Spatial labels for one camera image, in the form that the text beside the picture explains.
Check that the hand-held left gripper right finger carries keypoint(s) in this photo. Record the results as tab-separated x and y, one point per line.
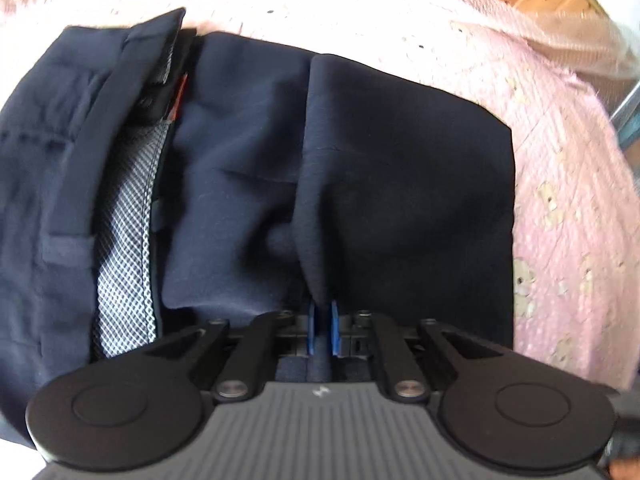
334	327

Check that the dark navy pants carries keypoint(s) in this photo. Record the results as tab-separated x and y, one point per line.
350	170

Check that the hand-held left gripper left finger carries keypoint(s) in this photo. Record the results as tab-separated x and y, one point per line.
311	327

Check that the pink bear-print quilt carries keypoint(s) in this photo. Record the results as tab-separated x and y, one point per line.
565	170

